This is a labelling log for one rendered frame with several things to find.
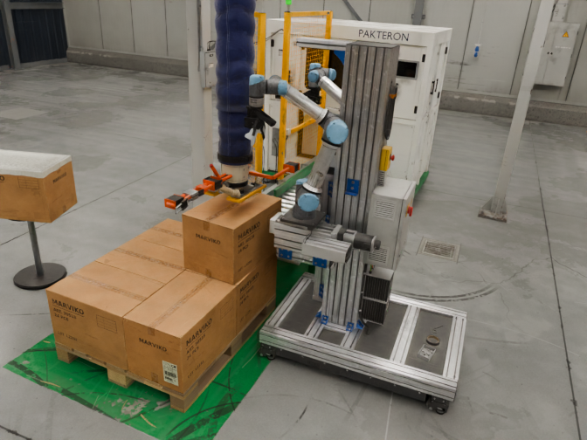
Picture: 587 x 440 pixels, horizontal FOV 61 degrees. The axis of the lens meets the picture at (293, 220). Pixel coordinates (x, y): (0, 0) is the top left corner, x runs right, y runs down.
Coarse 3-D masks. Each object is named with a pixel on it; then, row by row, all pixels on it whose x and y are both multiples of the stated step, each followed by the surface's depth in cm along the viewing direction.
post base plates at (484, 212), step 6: (492, 198) 577; (486, 204) 583; (498, 204) 571; (504, 204) 574; (480, 210) 582; (486, 210) 583; (504, 210) 577; (480, 216) 573; (486, 216) 571; (492, 216) 570; (498, 216) 571; (504, 216) 572; (504, 222) 564
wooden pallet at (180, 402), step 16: (272, 304) 380; (256, 320) 369; (240, 336) 339; (64, 352) 318; (80, 352) 310; (224, 352) 333; (112, 368) 302; (208, 368) 304; (128, 384) 305; (160, 384) 289; (192, 384) 290; (208, 384) 309; (176, 400) 287; (192, 400) 294
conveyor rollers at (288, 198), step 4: (292, 188) 480; (288, 192) 465; (292, 192) 471; (280, 196) 457; (284, 196) 456; (288, 196) 455; (292, 196) 462; (284, 200) 447; (288, 200) 454; (292, 200) 453; (284, 204) 438; (288, 204) 438; (292, 204) 444; (284, 208) 431; (288, 208) 436; (284, 212) 429
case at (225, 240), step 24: (192, 216) 313; (216, 216) 315; (240, 216) 317; (264, 216) 330; (192, 240) 319; (216, 240) 309; (240, 240) 310; (264, 240) 339; (192, 264) 327; (216, 264) 316; (240, 264) 317
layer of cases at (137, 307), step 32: (160, 224) 390; (128, 256) 342; (160, 256) 345; (64, 288) 303; (96, 288) 305; (128, 288) 306; (160, 288) 309; (192, 288) 310; (224, 288) 312; (256, 288) 346; (64, 320) 305; (96, 320) 292; (128, 320) 279; (160, 320) 279; (192, 320) 280; (224, 320) 311; (96, 352) 303; (128, 352) 290; (160, 352) 278; (192, 352) 282
